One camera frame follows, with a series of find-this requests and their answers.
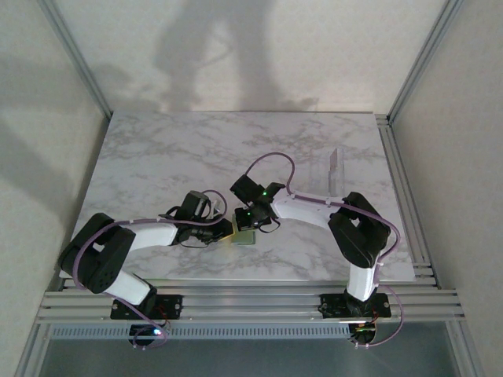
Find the clear acrylic card stand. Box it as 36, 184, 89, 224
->
308, 148, 347, 196

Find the left gripper thin black wire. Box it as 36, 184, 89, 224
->
176, 235, 211, 251

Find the gripper thin black wire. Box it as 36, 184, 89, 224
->
176, 235, 211, 251
255, 219, 281, 235

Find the right gripper thin black wire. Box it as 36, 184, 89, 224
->
255, 219, 281, 235

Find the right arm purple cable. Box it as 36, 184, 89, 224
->
245, 152, 406, 349

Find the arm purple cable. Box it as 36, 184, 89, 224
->
245, 152, 406, 349
62, 190, 229, 350

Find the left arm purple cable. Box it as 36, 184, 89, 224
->
62, 190, 229, 350

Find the aluminium front frame rail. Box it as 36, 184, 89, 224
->
33, 279, 467, 325

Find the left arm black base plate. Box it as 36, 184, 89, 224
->
110, 295, 185, 320

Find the grey slotted cable duct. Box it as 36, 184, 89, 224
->
50, 324, 351, 340

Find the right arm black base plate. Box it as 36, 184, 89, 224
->
320, 292, 391, 319

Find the aluminium side frame rail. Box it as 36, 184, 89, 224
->
375, 113, 439, 287

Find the aluminium lower frame leg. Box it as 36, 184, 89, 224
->
14, 324, 53, 377
446, 320, 485, 377

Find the aluminium frame post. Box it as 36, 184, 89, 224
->
387, 0, 465, 123

